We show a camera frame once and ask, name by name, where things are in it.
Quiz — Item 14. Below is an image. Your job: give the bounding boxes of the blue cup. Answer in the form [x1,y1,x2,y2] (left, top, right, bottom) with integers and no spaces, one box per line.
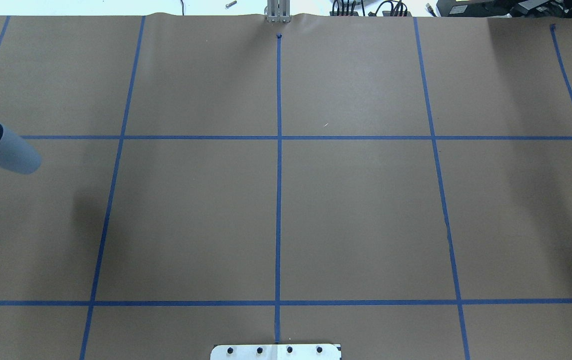
[0,123,41,174]

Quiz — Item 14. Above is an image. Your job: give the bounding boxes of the black power strip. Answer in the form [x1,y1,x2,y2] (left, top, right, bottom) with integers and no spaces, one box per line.
[328,0,412,18]

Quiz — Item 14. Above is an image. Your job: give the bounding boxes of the brown paper table cover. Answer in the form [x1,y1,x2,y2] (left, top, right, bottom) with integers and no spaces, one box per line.
[0,13,572,360]

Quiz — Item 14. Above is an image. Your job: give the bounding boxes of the black laptop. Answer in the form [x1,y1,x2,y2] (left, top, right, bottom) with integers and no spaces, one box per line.
[436,0,572,19]

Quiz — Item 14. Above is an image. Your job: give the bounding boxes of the aluminium frame post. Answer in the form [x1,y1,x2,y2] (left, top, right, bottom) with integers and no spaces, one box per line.
[265,0,292,24]

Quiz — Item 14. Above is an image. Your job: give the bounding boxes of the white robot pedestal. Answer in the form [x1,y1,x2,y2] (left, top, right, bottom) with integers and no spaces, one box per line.
[210,343,343,360]

